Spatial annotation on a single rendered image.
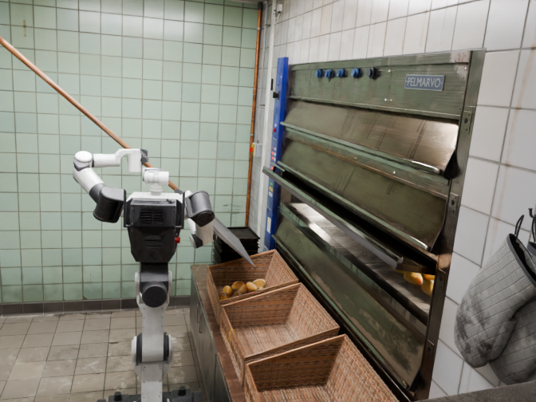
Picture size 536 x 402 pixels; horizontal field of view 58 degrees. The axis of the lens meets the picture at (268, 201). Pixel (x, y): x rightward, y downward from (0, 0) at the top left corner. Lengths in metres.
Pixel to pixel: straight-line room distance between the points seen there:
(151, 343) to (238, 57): 2.45
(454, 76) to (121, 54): 2.84
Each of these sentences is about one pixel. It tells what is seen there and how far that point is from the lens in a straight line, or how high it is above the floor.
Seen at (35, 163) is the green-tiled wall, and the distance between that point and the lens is 4.16.
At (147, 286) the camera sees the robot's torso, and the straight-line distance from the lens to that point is 2.33.
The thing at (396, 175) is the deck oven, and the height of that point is 1.65.
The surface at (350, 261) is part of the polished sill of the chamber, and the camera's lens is 2.35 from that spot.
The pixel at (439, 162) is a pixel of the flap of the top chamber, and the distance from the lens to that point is 1.70.
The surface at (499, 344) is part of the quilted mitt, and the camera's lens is 1.45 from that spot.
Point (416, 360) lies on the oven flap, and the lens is 1.93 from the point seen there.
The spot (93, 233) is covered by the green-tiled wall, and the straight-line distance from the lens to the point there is 4.24.
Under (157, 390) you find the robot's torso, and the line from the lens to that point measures 2.71.
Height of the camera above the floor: 1.95
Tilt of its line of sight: 13 degrees down
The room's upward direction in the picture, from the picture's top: 4 degrees clockwise
